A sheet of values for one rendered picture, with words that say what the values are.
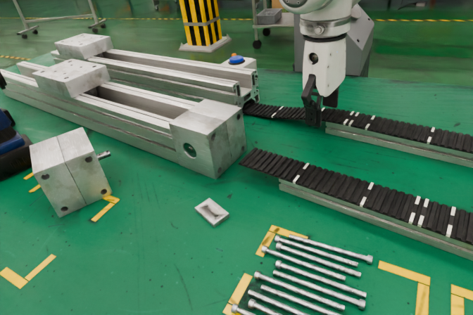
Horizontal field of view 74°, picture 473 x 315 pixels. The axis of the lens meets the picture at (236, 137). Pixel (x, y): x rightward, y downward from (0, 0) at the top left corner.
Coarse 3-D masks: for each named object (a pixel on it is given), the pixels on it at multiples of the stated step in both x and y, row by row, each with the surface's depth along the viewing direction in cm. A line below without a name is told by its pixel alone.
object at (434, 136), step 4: (432, 128) 55; (432, 132) 54; (436, 132) 55; (440, 132) 54; (428, 136) 54; (432, 136) 53; (436, 136) 53; (440, 136) 53; (428, 140) 53; (432, 140) 53; (436, 140) 52; (440, 140) 53; (432, 144) 52; (436, 144) 52
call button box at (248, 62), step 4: (228, 60) 89; (244, 60) 87; (248, 60) 87; (252, 60) 87; (220, 64) 88; (224, 64) 87; (228, 64) 87; (232, 64) 86; (236, 64) 86; (240, 64) 86; (244, 64) 86; (248, 64) 86; (252, 64) 87; (252, 68) 88; (256, 68) 89; (256, 76) 90
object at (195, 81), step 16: (112, 64) 92; (128, 64) 89; (144, 64) 95; (160, 64) 90; (176, 64) 87; (192, 64) 83; (208, 64) 81; (112, 80) 97; (128, 80) 91; (144, 80) 86; (160, 80) 82; (176, 80) 79; (192, 80) 75; (208, 80) 72; (224, 80) 71; (240, 80) 76; (256, 80) 76; (176, 96) 82; (192, 96) 79; (208, 96) 75; (224, 96) 71; (240, 96) 72; (256, 96) 79
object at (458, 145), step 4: (460, 132) 53; (456, 136) 53; (460, 136) 52; (464, 136) 53; (468, 136) 52; (456, 140) 52; (460, 140) 52; (464, 140) 52; (468, 140) 51; (456, 144) 51; (460, 144) 51; (464, 144) 51; (468, 144) 51; (456, 148) 50; (460, 148) 50; (464, 148) 50; (468, 148) 50
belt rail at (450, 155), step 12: (336, 132) 62; (348, 132) 62; (360, 132) 59; (372, 132) 58; (384, 144) 58; (396, 144) 56; (408, 144) 56; (420, 144) 54; (432, 156) 54; (444, 156) 52; (456, 156) 52; (468, 156) 50
